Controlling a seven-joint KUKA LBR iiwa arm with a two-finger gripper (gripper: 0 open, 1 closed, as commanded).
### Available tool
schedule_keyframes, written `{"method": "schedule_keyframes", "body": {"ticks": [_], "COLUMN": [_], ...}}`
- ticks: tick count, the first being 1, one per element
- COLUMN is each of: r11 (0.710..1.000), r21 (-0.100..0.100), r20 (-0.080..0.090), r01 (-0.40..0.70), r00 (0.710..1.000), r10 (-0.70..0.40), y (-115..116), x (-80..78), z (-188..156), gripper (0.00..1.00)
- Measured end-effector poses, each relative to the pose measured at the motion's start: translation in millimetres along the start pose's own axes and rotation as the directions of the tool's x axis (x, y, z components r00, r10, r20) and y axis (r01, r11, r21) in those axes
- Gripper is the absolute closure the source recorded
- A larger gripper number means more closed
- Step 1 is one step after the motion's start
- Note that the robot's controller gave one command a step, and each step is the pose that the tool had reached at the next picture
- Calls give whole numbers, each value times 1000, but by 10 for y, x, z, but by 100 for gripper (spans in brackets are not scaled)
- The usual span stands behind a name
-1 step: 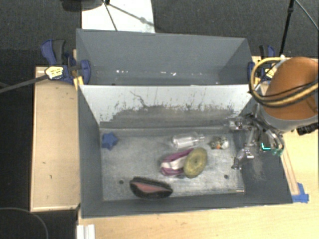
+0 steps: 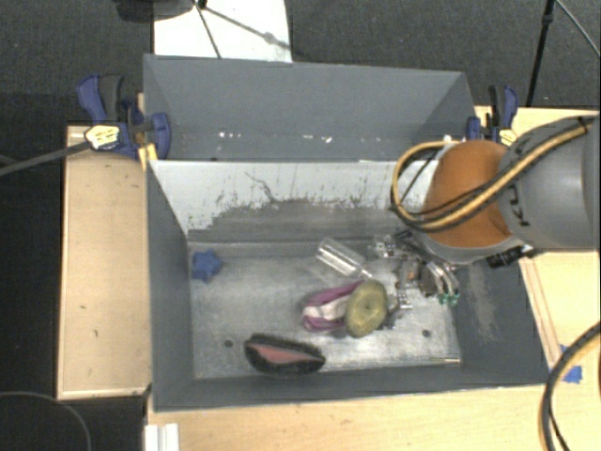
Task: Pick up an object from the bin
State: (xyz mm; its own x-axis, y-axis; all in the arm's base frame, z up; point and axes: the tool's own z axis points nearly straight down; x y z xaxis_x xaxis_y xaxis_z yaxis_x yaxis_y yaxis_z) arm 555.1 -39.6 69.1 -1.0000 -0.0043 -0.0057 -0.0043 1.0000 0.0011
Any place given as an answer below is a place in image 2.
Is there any clear plastic bottle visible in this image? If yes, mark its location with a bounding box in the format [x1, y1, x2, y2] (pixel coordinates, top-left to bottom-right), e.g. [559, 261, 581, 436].
[316, 236, 374, 280]

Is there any blue star-shaped toy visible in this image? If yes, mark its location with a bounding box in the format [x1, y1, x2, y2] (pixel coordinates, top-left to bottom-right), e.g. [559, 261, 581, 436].
[189, 248, 224, 285]

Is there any black cylinder on white bracket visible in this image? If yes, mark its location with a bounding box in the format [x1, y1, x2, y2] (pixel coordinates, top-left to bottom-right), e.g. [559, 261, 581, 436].
[485, 243, 537, 271]

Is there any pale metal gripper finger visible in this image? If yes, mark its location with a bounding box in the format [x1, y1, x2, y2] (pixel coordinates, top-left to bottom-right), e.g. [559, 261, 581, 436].
[383, 288, 416, 332]
[367, 234, 398, 263]

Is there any grey metal bin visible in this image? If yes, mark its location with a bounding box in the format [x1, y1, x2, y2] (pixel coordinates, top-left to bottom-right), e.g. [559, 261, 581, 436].
[140, 53, 551, 412]

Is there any pale wood board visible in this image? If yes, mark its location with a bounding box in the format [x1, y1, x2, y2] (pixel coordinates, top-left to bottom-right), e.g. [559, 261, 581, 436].
[55, 124, 154, 401]

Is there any black and pink oval pouch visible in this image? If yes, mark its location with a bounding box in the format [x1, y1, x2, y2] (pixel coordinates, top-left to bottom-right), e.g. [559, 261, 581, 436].
[242, 333, 328, 377]

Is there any olive green round sponge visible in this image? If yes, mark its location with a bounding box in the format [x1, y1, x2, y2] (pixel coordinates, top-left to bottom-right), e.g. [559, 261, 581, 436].
[344, 279, 391, 339]

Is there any purple and white cloth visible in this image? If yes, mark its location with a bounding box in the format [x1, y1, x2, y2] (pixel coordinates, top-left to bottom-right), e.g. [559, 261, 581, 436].
[300, 277, 373, 334]

